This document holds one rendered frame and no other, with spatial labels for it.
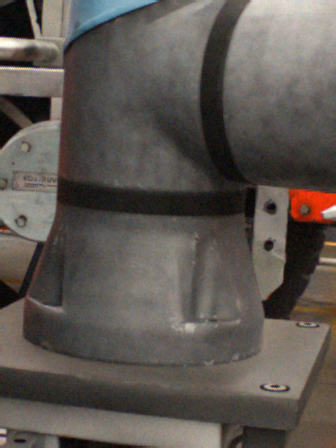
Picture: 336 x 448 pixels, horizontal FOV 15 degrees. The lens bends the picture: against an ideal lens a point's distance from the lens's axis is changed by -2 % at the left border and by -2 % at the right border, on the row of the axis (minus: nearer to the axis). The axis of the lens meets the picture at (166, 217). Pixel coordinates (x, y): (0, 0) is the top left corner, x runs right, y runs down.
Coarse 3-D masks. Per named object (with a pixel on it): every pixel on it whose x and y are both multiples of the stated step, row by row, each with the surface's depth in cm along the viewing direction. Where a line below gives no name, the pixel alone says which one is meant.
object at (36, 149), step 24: (24, 144) 143; (48, 144) 143; (0, 168) 144; (24, 168) 144; (48, 168) 143; (0, 192) 144; (24, 192) 144; (48, 192) 144; (0, 216) 144; (24, 216) 144; (48, 216) 144
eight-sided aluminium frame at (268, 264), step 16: (256, 192) 156; (272, 192) 156; (288, 192) 156; (256, 208) 156; (256, 224) 156; (272, 224) 156; (256, 240) 157; (272, 240) 156; (256, 256) 157; (272, 256) 156; (256, 272) 157; (272, 272) 157; (272, 288) 157
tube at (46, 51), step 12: (48, 0) 155; (60, 0) 155; (48, 12) 155; (60, 12) 155; (48, 24) 155; (60, 24) 155; (48, 36) 156; (60, 36) 156; (0, 48) 140; (12, 48) 141; (24, 48) 142; (36, 48) 145; (48, 48) 150; (60, 48) 155; (12, 60) 142; (24, 60) 144; (36, 60) 147; (48, 60) 152; (60, 60) 155
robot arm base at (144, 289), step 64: (64, 192) 78; (128, 192) 75; (192, 192) 75; (64, 256) 78; (128, 256) 75; (192, 256) 75; (64, 320) 75; (128, 320) 74; (192, 320) 75; (256, 320) 78
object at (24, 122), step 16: (0, 0) 165; (16, 0) 165; (32, 0) 166; (0, 16) 172; (16, 16) 180; (32, 16) 167; (0, 32) 185; (32, 32) 167; (0, 96) 168; (16, 112) 168; (0, 224) 170; (32, 256) 170; (32, 272) 170; (0, 288) 188; (0, 304) 181
